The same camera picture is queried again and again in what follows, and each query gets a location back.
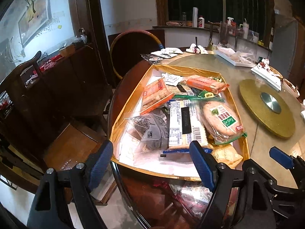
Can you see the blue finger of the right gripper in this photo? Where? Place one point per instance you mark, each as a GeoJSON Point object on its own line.
{"type": "Point", "coordinates": [281, 157]}

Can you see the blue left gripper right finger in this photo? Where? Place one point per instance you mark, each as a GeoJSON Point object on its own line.
{"type": "Point", "coordinates": [205, 165]}

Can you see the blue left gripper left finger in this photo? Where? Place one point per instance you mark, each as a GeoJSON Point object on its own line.
{"type": "Point", "coordinates": [97, 164]}

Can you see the round cookie pack green label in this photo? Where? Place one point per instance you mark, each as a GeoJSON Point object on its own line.
{"type": "Point", "coordinates": [220, 120]}

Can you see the red striped cracker pack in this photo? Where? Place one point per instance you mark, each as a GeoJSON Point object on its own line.
{"type": "Point", "coordinates": [185, 126]}

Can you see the clear plastic snack bag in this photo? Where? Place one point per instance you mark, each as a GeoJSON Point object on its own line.
{"type": "Point", "coordinates": [152, 129]}

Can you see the brown biscuit pack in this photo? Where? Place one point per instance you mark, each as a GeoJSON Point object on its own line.
{"type": "Point", "coordinates": [206, 83]}

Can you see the orange soda cracker pack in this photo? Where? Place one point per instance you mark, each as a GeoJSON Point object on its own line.
{"type": "Point", "coordinates": [154, 95]}

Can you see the round cracker pack black label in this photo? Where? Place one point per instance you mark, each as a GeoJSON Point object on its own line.
{"type": "Point", "coordinates": [180, 90]}

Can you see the white silver snack packet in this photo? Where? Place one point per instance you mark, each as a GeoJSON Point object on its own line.
{"type": "Point", "coordinates": [171, 79]}

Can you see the yellow snack packet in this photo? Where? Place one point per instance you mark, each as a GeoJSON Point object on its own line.
{"type": "Point", "coordinates": [227, 155]}

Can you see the gold lazy susan turntable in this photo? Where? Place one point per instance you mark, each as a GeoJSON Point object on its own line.
{"type": "Point", "coordinates": [268, 107]}

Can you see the wooden armchair left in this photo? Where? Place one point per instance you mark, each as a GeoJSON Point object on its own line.
{"type": "Point", "coordinates": [56, 120]}

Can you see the white napkins table edge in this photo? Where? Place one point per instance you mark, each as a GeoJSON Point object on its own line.
{"type": "Point", "coordinates": [303, 109]}

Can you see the gold cardboard tray box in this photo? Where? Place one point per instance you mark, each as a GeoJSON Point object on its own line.
{"type": "Point", "coordinates": [127, 103]}

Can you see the small green snack packet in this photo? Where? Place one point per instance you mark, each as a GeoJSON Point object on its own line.
{"type": "Point", "coordinates": [203, 95]}

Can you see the white plate with food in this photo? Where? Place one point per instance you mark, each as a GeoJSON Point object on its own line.
{"type": "Point", "coordinates": [291, 88]}

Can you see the white tray with red items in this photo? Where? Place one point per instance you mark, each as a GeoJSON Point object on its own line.
{"type": "Point", "coordinates": [268, 73]}

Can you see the white tray with wrappers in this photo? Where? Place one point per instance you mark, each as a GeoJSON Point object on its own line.
{"type": "Point", "coordinates": [238, 59]}

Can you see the crumpled red white tissue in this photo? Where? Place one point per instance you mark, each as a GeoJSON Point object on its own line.
{"type": "Point", "coordinates": [196, 49]}

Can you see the dark round-back chair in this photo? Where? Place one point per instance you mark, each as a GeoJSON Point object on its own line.
{"type": "Point", "coordinates": [127, 48]}

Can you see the white spray bottle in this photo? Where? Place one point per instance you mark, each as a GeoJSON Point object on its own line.
{"type": "Point", "coordinates": [231, 24]}

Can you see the white paper roll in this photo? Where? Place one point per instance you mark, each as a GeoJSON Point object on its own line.
{"type": "Point", "coordinates": [194, 17]}

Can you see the framed wall painting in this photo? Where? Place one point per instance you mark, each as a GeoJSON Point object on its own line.
{"type": "Point", "coordinates": [34, 19]}

